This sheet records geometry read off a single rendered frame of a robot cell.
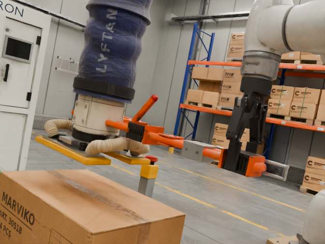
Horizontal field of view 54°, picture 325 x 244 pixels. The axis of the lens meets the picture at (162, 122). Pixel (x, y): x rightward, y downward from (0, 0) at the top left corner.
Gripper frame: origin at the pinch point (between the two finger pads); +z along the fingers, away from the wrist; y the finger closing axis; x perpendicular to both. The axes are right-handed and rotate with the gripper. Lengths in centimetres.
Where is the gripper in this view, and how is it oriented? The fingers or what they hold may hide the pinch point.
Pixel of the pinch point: (241, 158)
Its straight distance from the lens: 82.3
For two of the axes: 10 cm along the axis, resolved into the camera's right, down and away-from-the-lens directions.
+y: -6.7, -1.0, -7.4
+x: 7.2, 1.6, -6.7
